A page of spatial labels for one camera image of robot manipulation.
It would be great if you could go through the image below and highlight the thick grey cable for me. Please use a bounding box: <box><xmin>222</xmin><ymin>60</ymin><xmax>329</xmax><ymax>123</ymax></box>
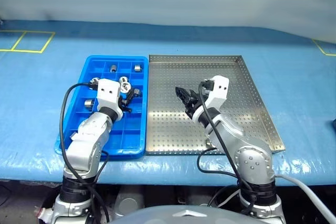
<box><xmin>272</xmin><ymin>173</ymin><xmax>336</xmax><ymax>224</ymax></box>

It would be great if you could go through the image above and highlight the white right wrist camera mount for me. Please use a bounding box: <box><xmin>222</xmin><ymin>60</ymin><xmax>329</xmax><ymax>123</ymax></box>
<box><xmin>201</xmin><ymin>75</ymin><xmax>230</xmax><ymax>111</ymax></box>

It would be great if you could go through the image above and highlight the grey robot torso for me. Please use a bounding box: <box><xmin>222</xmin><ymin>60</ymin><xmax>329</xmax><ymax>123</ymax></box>
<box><xmin>107</xmin><ymin>205</ymin><xmax>263</xmax><ymax>224</ymax></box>

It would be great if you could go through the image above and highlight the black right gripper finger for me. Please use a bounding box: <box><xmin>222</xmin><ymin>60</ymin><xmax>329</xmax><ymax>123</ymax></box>
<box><xmin>175</xmin><ymin>87</ymin><xmax>188</xmax><ymax>109</ymax></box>
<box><xmin>175</xmin><ymin>86</ymin><xmax>193</xmax><ymax>103</ymax></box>

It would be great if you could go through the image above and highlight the perforated metal tray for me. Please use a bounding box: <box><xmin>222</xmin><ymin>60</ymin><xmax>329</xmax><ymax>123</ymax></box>
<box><xmin>144</xmin><ymin>54</ymin><xmax>286</xmax><ymax>156</ymax></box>

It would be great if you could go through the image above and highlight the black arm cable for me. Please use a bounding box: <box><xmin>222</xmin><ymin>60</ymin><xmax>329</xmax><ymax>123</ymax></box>
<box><xmin>59</xmin><ymin>81</ymin><xmax>111</xmax><ymax>223</ymax></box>
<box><xmin>197</xmin><ymin>79</ymin><xmax>257</xmax><ymax>214</ymax></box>

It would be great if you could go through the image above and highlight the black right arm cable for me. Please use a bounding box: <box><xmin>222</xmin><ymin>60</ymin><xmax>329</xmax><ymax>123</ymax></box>
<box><xmin>197</xmin><ymin>79</ymin><xmax>257</xmax><ymax>214</ymax></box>

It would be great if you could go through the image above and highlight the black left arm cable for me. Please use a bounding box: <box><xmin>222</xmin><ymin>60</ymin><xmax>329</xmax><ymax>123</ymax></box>
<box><xmin>59</xmin><ymin>81</ymin><xmax>111</xmax><ymax>223</ymax></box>

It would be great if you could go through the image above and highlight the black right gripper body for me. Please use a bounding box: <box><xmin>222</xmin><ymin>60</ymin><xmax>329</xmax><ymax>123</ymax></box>
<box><xmin>184</xmin><ymin>90</ymin><xmax>205</xmax><ymax>118</ymax></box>

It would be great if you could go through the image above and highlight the blue compartment tray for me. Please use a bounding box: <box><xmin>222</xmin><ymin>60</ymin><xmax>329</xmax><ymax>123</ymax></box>
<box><xmin>54</xmin><ymin>55</ymin><xmax>150</xmax><ymax>159</ymax></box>

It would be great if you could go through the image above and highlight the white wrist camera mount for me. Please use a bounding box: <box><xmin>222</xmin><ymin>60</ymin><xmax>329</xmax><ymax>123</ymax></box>
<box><xmin>201</xmin><ymin>75</ymin><xmax>230</xmax><ymax>111</ymax></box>
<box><xmin>96</xmin><ymin>79</ymin><xmax>124</xmax><ymax>123</ymax></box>

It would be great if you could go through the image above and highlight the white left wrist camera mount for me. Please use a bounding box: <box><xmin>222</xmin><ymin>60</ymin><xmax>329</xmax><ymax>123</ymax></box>
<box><xmin>96</xmin><ymin>79</ymin><xmax>124</xmax><ymax>123</ymax></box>

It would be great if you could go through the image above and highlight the thin white cable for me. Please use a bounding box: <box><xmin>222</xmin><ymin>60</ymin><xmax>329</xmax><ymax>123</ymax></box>
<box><xmin>217</xmin><ymin>190</ymin><xmax>242</xmax><ymax>207</ymax></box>

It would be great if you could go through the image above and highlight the grey rounded housing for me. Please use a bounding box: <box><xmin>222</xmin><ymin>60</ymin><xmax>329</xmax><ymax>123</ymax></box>
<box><xmin>115</xmin><ymin>189</ymin><xmax>145</xmax><ymax>217</ymax></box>

